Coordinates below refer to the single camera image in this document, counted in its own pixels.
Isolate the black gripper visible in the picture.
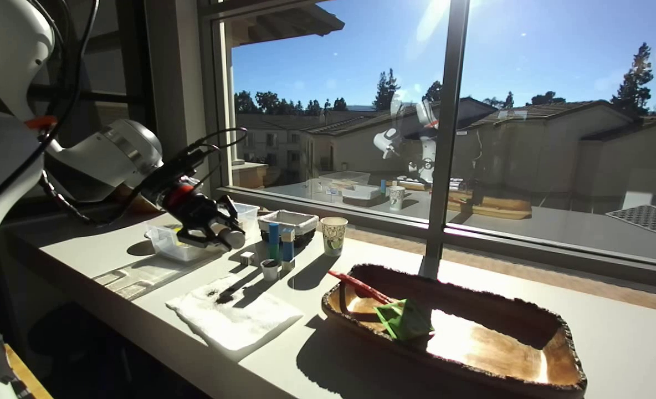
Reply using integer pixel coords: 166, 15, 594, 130
146, 162, 233, 238

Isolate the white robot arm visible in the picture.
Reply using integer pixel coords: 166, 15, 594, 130
0, 0, 166, 399

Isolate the small blue bottle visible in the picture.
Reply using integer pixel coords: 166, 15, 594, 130
278, 227, 295, 261

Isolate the white paper towel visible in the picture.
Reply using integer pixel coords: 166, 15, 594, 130
166, 289, 299, 362

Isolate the clear plastic container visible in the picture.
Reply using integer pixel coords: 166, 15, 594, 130
143, 200, 260, 265

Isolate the small white cup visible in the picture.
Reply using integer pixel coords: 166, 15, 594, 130
258, 259, 280, 281

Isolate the paper cup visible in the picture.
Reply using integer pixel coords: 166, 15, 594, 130
319, 218, 348, 258

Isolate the red marker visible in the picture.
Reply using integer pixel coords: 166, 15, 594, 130
327, 271, 392, 304

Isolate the rectangular wooden tray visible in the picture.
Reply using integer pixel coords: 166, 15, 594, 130
320, 263, 586, 399

